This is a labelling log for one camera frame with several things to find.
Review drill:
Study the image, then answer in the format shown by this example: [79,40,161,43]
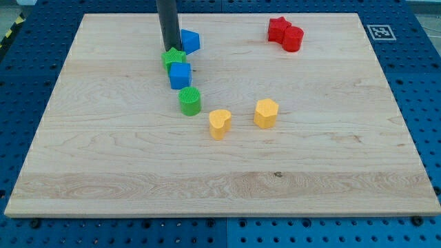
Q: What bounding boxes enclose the blue triangle block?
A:
[181,29,201,54]

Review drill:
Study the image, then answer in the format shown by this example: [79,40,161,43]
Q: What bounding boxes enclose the green star block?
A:
[161,48,187,73]

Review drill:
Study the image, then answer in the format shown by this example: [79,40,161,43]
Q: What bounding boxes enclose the red star block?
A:
[267,17,291,44]

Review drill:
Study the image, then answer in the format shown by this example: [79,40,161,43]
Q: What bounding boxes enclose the yellow heart block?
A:
[209,109,232,141]

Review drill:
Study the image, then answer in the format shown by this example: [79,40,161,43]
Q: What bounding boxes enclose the green cylinder block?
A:
[178,87,201,116]

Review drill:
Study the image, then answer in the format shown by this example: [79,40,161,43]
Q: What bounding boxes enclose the yellow hexagon block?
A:
[254,99,279,129]

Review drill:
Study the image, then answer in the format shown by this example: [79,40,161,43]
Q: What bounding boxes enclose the blue cube block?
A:
[169,62,192,90]

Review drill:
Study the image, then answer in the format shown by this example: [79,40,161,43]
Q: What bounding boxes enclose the light wooden board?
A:
[5,13,440,218]

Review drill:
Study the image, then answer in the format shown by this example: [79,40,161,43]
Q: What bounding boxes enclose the red cylinder block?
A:
[282,26,304,52]

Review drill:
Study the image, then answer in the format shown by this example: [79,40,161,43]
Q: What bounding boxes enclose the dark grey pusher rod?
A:
[156,0,182,51]

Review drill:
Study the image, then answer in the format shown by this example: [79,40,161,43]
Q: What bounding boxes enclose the white fiducial marker tag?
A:
[367,24,396,41]

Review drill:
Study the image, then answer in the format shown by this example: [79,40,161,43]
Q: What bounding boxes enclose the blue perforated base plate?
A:
[1,1,440,247]

